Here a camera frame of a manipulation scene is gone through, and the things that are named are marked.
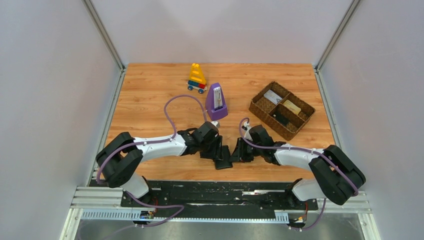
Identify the black card holder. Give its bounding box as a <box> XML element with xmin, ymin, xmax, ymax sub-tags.
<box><xmin>213</xmin><ymin>145</ymin><xmax>233</xmax><ymax>170</ymax></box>

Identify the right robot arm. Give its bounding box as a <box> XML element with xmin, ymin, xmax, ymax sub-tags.
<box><xmin>238</xmin><ymin>122</ymin><xmax>366</xmax><ymax>206</ymax></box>

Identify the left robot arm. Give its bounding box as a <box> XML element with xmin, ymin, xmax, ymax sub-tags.
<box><xmin>95</xmin><ymin>121</ymin><xmax>220</xmax><ymax>199</ymax></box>

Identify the white card in basket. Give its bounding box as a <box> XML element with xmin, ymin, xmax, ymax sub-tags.
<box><xmin>263</xmin><ymin>89</ymin><xmax>283</xmax><ymax>105</ymax></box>

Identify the beige card in basket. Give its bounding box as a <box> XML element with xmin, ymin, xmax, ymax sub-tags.
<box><xmin>282</xmin><ymin>99</ymin><xmax>302</xmax><ymax>115</ymax></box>

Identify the purple metronome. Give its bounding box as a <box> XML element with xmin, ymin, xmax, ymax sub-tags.
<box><xmin>205</xmin><ymin>82</ymin><xmax>229</xmax><ymax>121</ymax></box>

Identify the black item in basket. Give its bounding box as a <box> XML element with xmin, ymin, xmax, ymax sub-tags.
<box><xmin>272</xmin><ymin>112</ymin><xmax>290</xmax><ymax>126</ymax></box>

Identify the brown woven basket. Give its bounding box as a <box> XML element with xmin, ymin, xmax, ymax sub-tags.
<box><xmin>248</xmin><ymin>81</ymin><xmax>316</xmax><ymax>141</ymax></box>

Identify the colourful toy block car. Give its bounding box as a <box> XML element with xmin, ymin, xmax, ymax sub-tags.
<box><xmin>187</xmin><ymin>63</ymin><xmax>208</xmax><ymax>94</ymax></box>

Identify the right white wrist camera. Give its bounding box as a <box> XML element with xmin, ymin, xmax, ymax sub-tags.
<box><xmin>241</xmin><ymin>121</ymin><xmax>252</xmax><ymax>141</ymax></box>

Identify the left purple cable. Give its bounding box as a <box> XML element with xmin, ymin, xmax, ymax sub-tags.
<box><xmin>96</xmin><ymin>94</ymin><xmax>208</xmax><ymax>185</ymax></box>

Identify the purple cable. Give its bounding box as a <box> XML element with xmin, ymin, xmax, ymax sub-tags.
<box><xmin>96</xmin><ymin>94</ymin><xmax>208</xmax><ymax>185</ymax></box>
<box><xmin>238</xmin><ymin>117</ymin><xmax>360</xmax><ymax>198</ymax></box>

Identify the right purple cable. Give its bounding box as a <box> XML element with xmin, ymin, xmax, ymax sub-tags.
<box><xmin>238</xmin><ymin>117</ymin><xmax>360</xmax><ymax>198</ymax></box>

